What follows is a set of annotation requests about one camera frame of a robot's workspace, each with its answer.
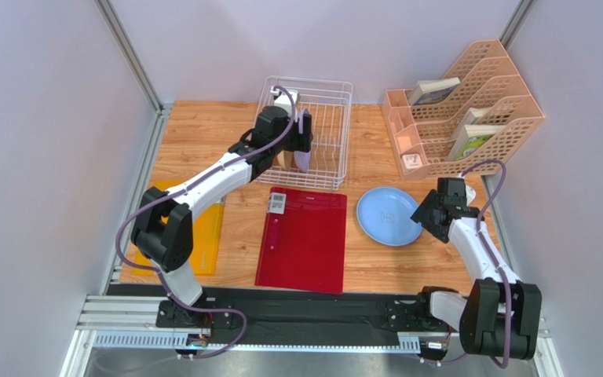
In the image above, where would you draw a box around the upper book in rack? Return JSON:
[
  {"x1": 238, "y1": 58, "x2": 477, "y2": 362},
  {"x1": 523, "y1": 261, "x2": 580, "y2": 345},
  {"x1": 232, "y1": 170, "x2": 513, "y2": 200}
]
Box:
[{"x1": 406, "y1": 77, "x2": 461, "y2": 106}]

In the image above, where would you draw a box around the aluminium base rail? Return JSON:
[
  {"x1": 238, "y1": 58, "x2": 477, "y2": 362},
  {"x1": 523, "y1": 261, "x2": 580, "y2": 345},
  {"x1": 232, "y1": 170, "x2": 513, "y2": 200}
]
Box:
[{"x1": 60, "y1": 295, "x2": 564, "y2": 377}]

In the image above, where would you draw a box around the middle white book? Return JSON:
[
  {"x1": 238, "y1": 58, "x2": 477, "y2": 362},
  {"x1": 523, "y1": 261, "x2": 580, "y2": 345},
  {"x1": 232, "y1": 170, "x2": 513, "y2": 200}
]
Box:
[{"x1": 450, "y1": 107, "x2": 491, "y2": 140}]

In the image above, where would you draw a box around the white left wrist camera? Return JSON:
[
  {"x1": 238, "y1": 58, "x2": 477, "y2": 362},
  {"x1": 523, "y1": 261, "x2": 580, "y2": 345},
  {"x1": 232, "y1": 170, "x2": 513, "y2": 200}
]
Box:
[{"x1": 270, "y1": 88, "x2": 299, "y2": 116}]

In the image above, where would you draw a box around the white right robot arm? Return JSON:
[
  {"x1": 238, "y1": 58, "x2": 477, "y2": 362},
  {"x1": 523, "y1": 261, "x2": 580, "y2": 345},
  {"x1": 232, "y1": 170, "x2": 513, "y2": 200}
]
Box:
[{"x1": 358, "y1": 159, "x2": 543, "y2": 368}]

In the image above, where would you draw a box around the pink file rack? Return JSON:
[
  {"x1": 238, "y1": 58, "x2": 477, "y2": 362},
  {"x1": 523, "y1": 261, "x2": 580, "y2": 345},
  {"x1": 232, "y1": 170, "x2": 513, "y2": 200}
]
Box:
[{"x1": 411, "y1": 39, "x2": 545, "y2": 178}]

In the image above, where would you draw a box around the white wire dish rack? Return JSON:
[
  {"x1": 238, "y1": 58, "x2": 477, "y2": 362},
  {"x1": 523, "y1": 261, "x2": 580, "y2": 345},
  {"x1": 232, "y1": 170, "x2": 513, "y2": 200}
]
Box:
[{"x1": 256, "y1": 75, "x2": 353, "y2": 191}]

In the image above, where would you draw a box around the red folder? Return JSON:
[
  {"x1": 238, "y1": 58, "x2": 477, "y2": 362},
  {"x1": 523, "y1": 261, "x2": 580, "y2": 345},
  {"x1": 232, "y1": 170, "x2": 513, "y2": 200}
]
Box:
[{"x1": 254, "y1": 187, "x2": 348, "y2": 295}]

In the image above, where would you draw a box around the aluminium corner post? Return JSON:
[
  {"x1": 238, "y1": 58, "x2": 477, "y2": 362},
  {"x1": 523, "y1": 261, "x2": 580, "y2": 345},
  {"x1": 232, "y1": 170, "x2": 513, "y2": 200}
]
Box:
[
  {"x1": 499, "y1": 0, "x2": 537, "y2": 49},
  {"x1": 94, "y1": 0, "x2": 164, "y2": 113}
]

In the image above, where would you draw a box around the black base mat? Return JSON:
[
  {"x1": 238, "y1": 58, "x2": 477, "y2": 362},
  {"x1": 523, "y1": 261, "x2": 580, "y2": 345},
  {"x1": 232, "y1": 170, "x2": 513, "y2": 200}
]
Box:
[{"x1": 107, "y1": 284, "x2": 451, "y2": 346}]

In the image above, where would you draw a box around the blue plate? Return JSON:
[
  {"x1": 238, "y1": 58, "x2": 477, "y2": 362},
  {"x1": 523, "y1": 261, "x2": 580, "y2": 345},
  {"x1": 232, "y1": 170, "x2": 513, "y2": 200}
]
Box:
[{"x1": 356, "y1": 187, "x2": 422, "y2": 247}]

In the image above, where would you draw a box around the yellow plate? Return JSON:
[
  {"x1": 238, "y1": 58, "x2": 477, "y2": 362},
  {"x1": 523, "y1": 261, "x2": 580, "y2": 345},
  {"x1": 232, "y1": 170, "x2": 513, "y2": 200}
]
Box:
[{"x1": 276, "y1": 150, "x2": 294, "y2": 170}]

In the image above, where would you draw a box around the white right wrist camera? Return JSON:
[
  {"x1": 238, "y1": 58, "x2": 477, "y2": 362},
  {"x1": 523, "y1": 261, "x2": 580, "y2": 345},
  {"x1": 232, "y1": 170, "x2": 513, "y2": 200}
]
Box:
[{"x1": 466, "y1": 185, "x2": 477, "y2": 207}]

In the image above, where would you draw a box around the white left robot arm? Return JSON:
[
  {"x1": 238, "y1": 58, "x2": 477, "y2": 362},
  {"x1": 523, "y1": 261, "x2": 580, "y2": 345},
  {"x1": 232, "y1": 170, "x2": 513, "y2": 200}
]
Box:
[{"x1": 130, "y1": 105, "x2": 297, "y2": 306}]

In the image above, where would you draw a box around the orange folder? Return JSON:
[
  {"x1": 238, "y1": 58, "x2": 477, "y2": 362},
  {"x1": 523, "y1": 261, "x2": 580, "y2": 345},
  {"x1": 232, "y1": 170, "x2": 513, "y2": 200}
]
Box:
[{"x1": 132, "y1": 180, "x2": 225, "y2": 276}]

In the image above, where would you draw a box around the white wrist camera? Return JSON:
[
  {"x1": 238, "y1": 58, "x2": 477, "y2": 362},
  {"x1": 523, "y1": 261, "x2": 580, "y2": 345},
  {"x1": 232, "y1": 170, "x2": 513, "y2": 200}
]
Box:
[
  {"x1": 270, "y1": 88, "x2": 299, "y2": 116},
  {"x1": 466, "y1": 185, "x2": 477, "y2": 207}
]

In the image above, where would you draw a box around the green book in rack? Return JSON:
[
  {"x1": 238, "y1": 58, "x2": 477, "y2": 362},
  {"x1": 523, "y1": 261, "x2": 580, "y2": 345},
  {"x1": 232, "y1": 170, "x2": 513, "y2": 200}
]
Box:
[{"x1": 447, "y1": 124, "x2": 505, "y2": 161}]

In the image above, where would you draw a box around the left aluminium corner post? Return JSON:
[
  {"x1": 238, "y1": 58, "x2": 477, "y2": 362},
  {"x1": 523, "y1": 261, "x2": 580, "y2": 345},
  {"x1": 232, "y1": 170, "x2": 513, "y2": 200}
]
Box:
[{"x1": 94, "y1": 0, "x2": 164, "y2": 113}]

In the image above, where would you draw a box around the purple plate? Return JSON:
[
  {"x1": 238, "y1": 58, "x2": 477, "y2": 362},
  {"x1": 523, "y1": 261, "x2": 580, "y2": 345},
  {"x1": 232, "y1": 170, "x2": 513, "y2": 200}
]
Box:
[{"x1": 294, "y1": 108, "x2": 311, "y2": 172}]

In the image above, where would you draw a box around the right aluminium corner post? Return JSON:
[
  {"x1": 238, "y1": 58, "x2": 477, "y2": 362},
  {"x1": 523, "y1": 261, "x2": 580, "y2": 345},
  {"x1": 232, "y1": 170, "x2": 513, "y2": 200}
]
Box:
[{"x1": 499, "y1": 0, "x2": 537, "y2": 49}]

